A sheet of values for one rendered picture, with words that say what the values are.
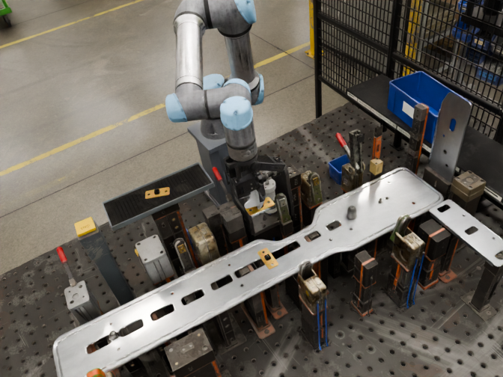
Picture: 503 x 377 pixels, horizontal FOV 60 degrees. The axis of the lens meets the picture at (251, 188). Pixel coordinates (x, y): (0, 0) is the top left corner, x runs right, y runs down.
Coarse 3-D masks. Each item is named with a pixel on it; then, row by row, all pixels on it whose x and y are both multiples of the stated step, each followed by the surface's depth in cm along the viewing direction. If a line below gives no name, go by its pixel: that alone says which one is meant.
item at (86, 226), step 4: (84, 220) 146; (88, 220) 146; (92, 220) 146; (76, 224) 145; (80, 224) 145; (84, 224) 145; (88, 224) 144; (92, 224) 144; (76, 228) 144; (80, 228) 144; (84, 228) 143; (88, 228) 143; (92, 228) 143; (76, 232) 143; (80, 232) 142; (84, 232) 142; (88, 232) 143
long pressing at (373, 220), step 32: (352, 192) 162; (384, 192) 161; (416, 192) 159; (320, 224) 153; (352, 224) 152; (384, 224) 150; (224, 256) 148; (256, 256) 147; (288, 256) 145; (320, 256) 144; (160, 288) 142; (192, 288) 141; (224, 288) 139; (256, 288) 138; (96, 320) 136; (128, 320) 135; (160, 320) 134; (192, 320) 132; (64, 352) 130; (96, 352) 129; (128, 352) 127
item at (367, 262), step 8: (360, 256) 143; (368, 256) 143; (360, 264) 143; (368, 264) 140; (376, 264) 140; (360, 272) 144; (368, 272) 140; (376, 272) 143; (360, 280) 147; (368, 280) 144; (360, 288) 151; (368, 288) 149; (360, 296) 154; (368, 296) 153; (352, 304) 162; (360, 304) 156; (368, 304) 154; (360, 312) 159; (368, 312) 157; (376, 312) 159
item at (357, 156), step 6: (354, 132) 154; (360, 132) 154; (354, 138) 154; (360, 138) 152; (354, 144) 156; (360, 144) 157; (354, 150) 157; (360, 150) 158; (354, 156) 158; (360, 156) 160; (354, 162) 160; (360, 162) 161; (354, 168) 161; (360, 168) 163
